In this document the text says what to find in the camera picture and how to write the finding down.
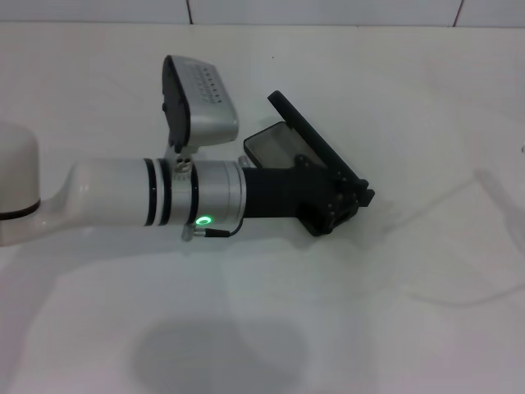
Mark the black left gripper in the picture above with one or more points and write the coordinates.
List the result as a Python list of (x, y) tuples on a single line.
[(279, 193)]

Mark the black glasses case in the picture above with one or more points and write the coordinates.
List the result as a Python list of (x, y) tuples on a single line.
[(311, 131)]

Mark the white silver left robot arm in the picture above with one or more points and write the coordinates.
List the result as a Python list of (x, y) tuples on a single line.
[(106, 193)]

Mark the small silver cylindrical plug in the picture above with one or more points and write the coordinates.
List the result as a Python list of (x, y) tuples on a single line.
[(245, 162)]

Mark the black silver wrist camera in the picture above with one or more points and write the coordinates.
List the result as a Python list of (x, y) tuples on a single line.
[(201, 106)]

